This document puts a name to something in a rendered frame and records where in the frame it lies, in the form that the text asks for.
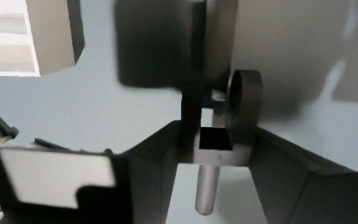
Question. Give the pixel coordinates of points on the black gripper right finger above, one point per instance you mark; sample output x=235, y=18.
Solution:
x=297, y=186

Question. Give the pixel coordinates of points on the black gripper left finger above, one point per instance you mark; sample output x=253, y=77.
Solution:
x=134, y=187

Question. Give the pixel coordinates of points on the grey clevis fork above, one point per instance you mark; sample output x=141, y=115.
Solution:
x=230, y=146

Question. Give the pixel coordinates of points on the dark grey rectangular bar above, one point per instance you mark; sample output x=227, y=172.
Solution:
x=219, y=22

